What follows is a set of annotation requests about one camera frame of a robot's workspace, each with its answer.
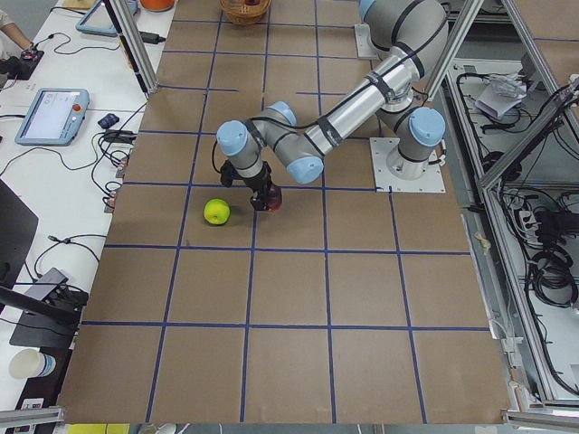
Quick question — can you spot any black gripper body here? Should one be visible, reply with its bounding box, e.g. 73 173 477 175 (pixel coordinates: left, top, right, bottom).
244 165 271 199

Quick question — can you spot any red apple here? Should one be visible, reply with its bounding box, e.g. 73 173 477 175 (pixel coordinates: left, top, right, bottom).
261 184 282 212

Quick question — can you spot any green apple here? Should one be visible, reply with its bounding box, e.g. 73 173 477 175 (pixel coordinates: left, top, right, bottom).
204 198 231 225

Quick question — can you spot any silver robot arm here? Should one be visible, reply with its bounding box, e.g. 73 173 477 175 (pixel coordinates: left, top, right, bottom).
215 0 448 211

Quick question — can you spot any woven wicker basket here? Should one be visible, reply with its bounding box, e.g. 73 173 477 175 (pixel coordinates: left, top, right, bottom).
220 0 271 26

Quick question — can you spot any small blue device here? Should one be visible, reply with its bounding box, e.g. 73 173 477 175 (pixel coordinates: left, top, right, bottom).
98 113 119 129

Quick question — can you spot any black power adapter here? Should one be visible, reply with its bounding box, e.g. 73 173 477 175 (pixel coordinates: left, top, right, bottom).
139 31 166 44

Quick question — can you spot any orange round object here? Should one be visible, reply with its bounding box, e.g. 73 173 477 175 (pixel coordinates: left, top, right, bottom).
140 0 176 13

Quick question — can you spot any near teach pendant tablet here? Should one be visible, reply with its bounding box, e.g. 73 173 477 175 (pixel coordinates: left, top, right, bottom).
14 88 90 146

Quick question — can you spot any teach pendant tablet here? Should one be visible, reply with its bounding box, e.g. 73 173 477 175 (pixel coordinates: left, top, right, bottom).
14 88 90 146
75 1 120 37

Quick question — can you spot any far teach pendant tablet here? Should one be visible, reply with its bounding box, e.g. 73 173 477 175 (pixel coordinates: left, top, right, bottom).
75 1 120 37

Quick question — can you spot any black monitor stand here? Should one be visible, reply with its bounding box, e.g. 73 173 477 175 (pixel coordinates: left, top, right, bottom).
1 183 89 349

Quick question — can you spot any white paper stack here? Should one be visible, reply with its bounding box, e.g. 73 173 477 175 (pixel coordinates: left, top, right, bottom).
475 73 527 120

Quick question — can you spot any white paper cup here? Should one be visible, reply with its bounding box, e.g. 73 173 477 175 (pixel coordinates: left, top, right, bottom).
8 348 57 380

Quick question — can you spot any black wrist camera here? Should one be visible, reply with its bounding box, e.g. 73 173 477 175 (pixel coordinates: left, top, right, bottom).
220 160 239 188

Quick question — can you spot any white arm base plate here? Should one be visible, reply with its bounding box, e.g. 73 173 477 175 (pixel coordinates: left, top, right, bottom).
369 137 446 193

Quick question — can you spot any aluminium frame post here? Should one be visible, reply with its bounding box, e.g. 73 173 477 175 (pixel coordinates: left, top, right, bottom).
103 0 159 95

